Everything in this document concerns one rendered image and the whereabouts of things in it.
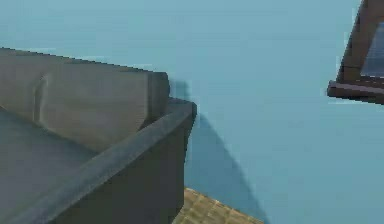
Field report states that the dark brown framed window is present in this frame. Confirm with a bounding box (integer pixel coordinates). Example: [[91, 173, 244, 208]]
[[326, 0, 384, 106]]

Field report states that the grey sofa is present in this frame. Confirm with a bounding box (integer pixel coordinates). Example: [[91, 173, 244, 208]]
[[0, 46, 198, 224]]

